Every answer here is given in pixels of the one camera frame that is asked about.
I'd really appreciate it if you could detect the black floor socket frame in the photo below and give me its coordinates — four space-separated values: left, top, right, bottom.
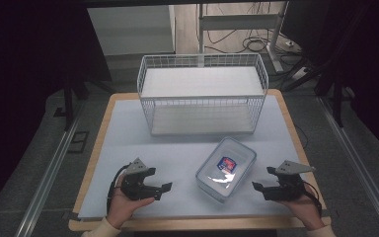
66 130 91 154

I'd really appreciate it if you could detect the dark monitor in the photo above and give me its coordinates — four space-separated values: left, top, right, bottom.
279 0 331 45

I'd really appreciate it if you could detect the white metal desk frame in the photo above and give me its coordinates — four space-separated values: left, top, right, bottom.
196 1 290 74

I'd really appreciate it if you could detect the white wire shelf rack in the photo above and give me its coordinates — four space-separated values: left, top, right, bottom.
136 52 270 137

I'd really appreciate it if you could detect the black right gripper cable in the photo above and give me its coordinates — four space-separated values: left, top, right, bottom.
302 180 324 216

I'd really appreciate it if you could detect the bundle of floor cables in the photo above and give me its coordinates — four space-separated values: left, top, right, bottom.
205 29 279 55

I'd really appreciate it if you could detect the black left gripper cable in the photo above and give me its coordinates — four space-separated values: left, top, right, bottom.
106 163 132 215

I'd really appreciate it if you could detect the person's left hand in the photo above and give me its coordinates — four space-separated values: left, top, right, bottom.
106 173 156 230

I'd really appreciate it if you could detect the white table mat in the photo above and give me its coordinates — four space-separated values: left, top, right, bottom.
77 95 311 220

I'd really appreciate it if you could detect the wooden table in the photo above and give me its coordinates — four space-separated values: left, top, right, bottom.
67 88 333 232

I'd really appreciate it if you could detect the black stand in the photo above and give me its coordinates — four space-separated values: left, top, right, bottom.
52 73 91 132
314 63 347 128

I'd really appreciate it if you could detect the white cabinet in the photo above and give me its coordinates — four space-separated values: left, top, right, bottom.
86 4 178 57

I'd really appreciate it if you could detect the person's right hand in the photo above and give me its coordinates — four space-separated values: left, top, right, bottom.
275 183 326 231

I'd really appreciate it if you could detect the clear plastic container with lid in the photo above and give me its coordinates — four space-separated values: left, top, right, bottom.
194 136 258 204

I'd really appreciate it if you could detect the aluminium floor rail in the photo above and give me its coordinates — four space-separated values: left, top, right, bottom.
318 95 379 237
14 108 84 237

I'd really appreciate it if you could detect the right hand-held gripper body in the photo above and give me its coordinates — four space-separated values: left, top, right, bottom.
262 160 317 202

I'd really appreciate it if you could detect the white power strip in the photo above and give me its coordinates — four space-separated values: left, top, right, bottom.
290 66 311 82

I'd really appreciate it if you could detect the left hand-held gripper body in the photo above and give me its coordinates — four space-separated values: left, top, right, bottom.
120 157 163 201

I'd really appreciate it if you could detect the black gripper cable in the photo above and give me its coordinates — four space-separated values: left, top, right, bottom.
302 180 324 216
106 163 132 215

